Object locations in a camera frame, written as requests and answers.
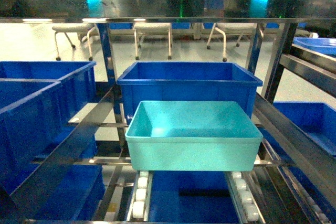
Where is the white chair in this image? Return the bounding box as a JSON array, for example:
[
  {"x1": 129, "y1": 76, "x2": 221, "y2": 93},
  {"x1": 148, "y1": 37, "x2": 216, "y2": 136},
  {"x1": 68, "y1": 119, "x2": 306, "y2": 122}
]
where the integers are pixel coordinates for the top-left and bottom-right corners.
[
  {"x1": 206, "y1": 23, "x2": 257, "y2": 62},
  {"x1": 51, "y1": 23, "x2": 95, "y2": 61},
  {"x1": 132, "y1": 23, "x2": 173, "y2": 60}
]

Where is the teal plastic bin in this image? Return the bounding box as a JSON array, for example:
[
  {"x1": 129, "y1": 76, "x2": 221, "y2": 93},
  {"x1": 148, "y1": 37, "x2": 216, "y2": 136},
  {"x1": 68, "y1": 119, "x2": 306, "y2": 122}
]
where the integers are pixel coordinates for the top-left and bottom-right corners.
[{"x1": 125, "y1": 101, "x2": 263, "y2": 172}]

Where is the blue bin behind teal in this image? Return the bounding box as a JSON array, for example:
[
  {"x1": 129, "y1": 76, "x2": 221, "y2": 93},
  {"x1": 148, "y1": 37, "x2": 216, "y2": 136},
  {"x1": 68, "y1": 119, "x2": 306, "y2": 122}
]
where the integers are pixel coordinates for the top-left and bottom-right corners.
[{"x1": 117, "y1": 61, "x2": 263, "y2": 123}]

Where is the blue bin bottom left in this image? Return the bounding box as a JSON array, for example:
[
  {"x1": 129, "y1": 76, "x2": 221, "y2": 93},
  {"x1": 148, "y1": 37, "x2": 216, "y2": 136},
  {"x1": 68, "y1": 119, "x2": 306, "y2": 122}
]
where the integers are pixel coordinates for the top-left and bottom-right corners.
[{"x1": 34, "y1": 165, "x2": 105, "y2": 220}]

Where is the white roller track left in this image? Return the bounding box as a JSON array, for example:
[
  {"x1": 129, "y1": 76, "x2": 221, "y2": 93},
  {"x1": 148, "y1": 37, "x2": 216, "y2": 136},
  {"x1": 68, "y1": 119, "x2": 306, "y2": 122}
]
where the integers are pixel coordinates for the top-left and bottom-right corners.
[{"x1": 125, "y1": 171, "x2": 153, "y2": 222}]

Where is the blue bin left rear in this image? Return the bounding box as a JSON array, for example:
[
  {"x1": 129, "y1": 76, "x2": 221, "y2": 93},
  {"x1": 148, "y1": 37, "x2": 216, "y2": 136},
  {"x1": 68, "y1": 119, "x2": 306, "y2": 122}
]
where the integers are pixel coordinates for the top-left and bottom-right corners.
[{"x1": 1, "y1": 61, "x2": 96, "y2": 125}]

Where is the steel shelf upright post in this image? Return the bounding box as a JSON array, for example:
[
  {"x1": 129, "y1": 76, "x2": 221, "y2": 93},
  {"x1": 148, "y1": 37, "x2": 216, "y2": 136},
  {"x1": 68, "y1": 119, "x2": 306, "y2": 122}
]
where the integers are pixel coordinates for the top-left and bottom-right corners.
[{"x1": 261, "y1": 23, "x2": 298, "y2": 103}]

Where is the white chair left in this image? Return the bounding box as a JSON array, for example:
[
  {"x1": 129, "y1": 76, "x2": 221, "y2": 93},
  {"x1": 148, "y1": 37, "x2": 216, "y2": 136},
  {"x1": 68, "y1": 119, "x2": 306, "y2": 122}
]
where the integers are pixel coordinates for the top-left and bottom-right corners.
[{"x1": 51, "y1": 23, "x2": 95, "y2": 61}]

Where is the white chair right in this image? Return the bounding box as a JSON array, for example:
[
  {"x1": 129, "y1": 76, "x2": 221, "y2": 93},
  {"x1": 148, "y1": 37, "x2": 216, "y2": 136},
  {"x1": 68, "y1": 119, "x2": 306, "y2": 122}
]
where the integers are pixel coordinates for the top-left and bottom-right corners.
[{"x1": 206, "y1": 23, "x2": 257, "y2": 62}]

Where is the blue bin right shelf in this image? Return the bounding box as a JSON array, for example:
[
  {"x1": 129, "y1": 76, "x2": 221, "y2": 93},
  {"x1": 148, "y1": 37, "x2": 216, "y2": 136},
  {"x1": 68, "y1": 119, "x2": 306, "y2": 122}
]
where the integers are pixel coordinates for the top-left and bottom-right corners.
[{"x1": 274, "y1": 101, "x2": 335, "y2": 157}]

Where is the white roller track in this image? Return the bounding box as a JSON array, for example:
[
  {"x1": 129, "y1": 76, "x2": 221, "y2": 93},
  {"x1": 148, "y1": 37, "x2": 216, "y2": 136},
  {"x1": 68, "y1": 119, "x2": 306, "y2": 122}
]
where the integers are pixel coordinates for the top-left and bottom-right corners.
[
  {"x1": 224, "y1": 172, "x2": 266, "y2": 223},
  {"x1": 125, "y1": 171, "x2": 153, "y2": 222}
]

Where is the blue bin bottom centre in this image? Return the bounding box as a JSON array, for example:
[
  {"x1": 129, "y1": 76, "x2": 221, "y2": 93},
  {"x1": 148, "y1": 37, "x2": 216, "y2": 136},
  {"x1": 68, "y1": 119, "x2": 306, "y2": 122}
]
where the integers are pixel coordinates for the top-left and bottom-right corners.
[{"x1": 149, "y1": 171, "x2": 239, "y2": 223}]

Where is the white roller track right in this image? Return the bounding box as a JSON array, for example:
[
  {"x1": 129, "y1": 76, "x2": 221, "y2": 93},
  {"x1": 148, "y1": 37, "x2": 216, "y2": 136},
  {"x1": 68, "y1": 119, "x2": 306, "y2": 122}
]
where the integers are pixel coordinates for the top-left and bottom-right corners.
[{"x1": 224, "y1": 172, "x2": 266, "y2": 223}]

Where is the blue bin left front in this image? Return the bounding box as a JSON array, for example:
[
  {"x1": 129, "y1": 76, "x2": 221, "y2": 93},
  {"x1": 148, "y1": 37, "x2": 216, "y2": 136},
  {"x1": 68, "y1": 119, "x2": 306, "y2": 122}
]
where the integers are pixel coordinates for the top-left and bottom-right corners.
[{"x1": 1, "y1": 79, "x2": 64, "y2": 194}]

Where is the blue bin far right upper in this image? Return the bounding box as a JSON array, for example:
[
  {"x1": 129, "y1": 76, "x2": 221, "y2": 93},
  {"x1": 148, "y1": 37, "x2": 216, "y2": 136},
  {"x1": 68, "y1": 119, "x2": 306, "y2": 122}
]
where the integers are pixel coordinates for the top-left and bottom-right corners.
[{"x1": 293, "y1": 37, "x2": 335, "y2": 57}]

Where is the white chair centre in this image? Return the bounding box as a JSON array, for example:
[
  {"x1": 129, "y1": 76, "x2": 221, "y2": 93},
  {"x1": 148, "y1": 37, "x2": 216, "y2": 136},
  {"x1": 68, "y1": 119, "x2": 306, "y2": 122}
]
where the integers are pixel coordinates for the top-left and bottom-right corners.
[{"x1": 132, "y1": 23, "x2": 173, "y2": 60}]

